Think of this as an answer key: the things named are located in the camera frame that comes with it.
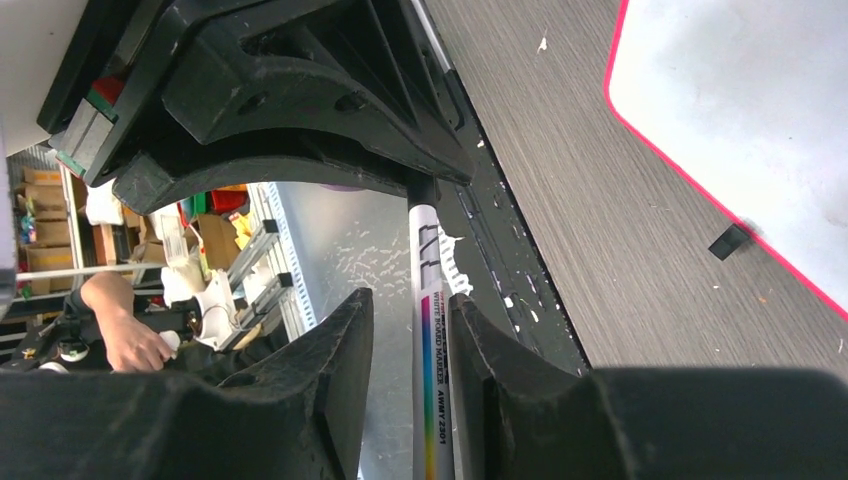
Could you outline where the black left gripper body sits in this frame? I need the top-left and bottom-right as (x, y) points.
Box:
(36, 0), (465, 215)

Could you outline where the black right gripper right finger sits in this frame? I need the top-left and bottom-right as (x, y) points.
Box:
(449, 295), (847, 479)

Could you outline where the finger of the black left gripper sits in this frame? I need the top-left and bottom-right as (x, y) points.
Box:
(162, 21), (474, 184)

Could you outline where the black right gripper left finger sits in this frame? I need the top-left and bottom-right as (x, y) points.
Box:
(1, 288), (374, 479)

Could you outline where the black white whiteboard marker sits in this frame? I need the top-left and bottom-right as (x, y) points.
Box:
(406, 172), (455, 479)

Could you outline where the pink framed whiteboard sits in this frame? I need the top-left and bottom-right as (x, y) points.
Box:
(604, 1), (847, 314)

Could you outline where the black whiteboard stand foot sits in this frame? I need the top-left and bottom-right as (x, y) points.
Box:
(708, 223), (751, 261)

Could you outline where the person's hand in background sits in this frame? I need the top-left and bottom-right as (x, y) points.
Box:
(97, 310), (175, 373)

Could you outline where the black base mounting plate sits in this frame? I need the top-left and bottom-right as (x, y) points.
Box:
(442, 70), (591, 376)

